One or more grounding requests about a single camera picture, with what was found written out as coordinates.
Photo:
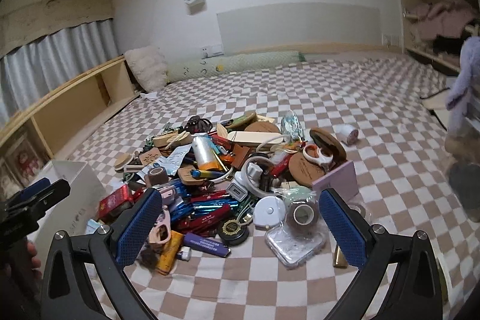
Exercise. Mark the gold lighter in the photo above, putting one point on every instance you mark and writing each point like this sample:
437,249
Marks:
339,261

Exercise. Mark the white wall panel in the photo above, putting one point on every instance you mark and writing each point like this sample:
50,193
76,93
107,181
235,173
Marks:
286,26

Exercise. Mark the person left hand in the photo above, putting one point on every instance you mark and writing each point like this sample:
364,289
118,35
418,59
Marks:
35,262

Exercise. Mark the white tape roll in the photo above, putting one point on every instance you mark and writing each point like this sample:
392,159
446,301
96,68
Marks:
347,134

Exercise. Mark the black round badge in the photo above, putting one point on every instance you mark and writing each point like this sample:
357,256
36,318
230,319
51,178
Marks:
232,233

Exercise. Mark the lilac flat box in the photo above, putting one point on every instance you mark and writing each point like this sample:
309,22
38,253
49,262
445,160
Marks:
342,179

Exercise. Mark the white storage box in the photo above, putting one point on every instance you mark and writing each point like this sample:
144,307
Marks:
73,212

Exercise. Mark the red box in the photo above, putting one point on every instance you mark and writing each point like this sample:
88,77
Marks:
115,203

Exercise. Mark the pink carabiner clip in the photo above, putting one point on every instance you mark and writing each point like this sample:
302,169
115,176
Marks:
161,233

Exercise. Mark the round brown leather coaster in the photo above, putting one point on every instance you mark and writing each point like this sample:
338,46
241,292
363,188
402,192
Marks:
304,172

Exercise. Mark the brown tape roll in bag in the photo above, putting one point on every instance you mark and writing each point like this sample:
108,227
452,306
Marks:
302,216

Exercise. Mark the clear plastic case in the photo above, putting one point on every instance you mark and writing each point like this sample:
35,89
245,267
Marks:
294,248

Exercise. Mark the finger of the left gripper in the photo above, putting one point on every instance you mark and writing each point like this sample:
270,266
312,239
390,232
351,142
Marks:
37,206
33,189

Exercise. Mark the white round tape measure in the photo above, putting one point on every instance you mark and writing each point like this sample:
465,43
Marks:
269,212

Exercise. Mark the grey curtain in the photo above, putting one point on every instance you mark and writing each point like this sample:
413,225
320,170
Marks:
31,71

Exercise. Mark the fluffy white pillow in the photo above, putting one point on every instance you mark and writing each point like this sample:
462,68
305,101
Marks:
149,67

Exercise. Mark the green long bolster pillow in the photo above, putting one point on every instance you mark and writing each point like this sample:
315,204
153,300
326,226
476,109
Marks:
209,67

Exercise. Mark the white bottle orange cap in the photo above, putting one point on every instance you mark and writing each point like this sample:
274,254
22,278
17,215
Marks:
204,154

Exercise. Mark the round wooden lid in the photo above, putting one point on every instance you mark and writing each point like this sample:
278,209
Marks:
123,160

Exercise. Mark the wardrobe shelf with clothes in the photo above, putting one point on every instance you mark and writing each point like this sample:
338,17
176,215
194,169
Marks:
434,31

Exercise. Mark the wall power socket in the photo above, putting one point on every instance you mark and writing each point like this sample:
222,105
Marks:
212,51

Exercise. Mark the purple lighter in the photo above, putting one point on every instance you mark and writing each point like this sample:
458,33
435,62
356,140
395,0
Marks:
205,245

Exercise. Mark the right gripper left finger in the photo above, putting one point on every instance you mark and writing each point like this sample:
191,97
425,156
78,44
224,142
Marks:
132,228

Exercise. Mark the orange tube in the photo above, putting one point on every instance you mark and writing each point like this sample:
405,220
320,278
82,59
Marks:
167,257

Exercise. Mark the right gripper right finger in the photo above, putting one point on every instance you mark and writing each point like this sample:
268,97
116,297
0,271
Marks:
348,227

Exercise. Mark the wooden bedside shelf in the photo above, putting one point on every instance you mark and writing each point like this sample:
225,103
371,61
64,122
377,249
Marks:
70,114

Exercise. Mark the dark round plush item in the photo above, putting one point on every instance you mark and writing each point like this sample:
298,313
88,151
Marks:
462,171

